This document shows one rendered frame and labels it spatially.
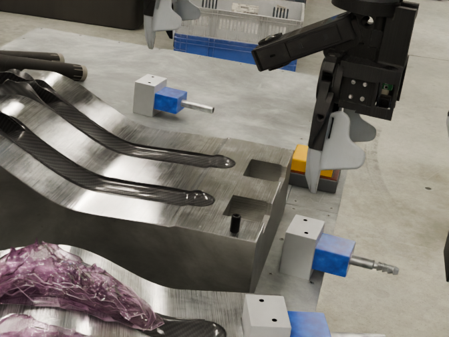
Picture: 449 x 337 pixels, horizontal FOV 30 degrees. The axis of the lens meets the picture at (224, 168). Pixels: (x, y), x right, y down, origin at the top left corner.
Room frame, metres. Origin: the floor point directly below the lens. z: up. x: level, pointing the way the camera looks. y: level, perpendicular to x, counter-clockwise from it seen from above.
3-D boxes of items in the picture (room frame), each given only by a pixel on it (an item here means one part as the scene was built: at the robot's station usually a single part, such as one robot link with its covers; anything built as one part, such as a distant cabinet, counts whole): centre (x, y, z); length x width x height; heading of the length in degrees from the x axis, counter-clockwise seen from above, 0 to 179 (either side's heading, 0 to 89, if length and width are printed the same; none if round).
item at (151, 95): (1.29, 0.09, 0.83); 0.13 x 0.05 x 0.05; 72
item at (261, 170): (0.92, -0.05, 0.87); 0.05 x 0.05 x 0.04; 80
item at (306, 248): (0.85, -0.15, 0.83); 0.13 x 0.05 x 0.05; 75
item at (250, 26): (4.08, 0.01, 0.28); 0.61 x 0.41 x 0.15; 85
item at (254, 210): (0.81, -0.03, 0.87); 0.05 x 0.05 x 0.04; 80
